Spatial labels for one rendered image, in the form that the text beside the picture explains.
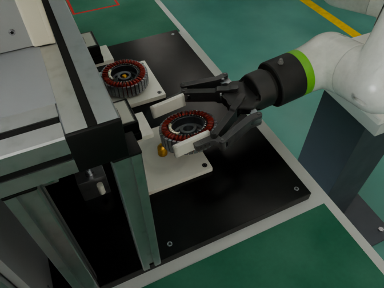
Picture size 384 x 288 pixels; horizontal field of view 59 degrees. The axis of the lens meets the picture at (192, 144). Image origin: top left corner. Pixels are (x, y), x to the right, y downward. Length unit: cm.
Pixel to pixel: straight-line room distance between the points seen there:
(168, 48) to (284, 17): 194
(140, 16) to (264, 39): 148
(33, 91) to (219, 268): 41
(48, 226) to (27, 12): 21
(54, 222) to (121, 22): 87
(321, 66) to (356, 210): 105
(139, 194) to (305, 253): 34
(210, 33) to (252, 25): 34
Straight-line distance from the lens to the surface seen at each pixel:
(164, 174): 65
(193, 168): 66
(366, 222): 164
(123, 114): 57
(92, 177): 62
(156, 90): 82
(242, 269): 60
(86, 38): 77
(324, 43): 71
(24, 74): 35
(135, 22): 116
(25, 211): 36
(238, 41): 249
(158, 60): 94
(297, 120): 194
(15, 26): 38
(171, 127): 65
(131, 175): 37
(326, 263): 64
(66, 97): 31
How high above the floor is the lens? 131
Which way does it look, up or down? 49 degrees down
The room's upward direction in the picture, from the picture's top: straight up
